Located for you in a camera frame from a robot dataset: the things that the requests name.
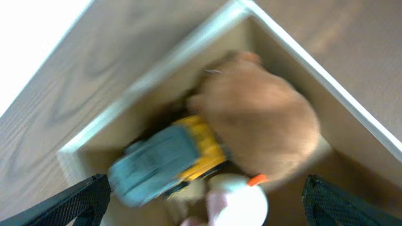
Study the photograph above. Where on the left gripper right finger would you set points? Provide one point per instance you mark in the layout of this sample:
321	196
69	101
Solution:
327	204

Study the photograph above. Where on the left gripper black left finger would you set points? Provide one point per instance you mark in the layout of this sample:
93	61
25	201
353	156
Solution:
82	204

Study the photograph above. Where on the yellow grey toy truck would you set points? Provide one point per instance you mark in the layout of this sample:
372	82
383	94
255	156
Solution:
167	161

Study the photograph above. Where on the white pink duck toy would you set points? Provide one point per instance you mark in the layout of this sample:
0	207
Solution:
234	200

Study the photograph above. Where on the brown plush toy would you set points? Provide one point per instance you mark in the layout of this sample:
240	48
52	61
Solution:
269	127

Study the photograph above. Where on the white cardboard box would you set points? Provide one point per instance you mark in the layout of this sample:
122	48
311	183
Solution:
354	152

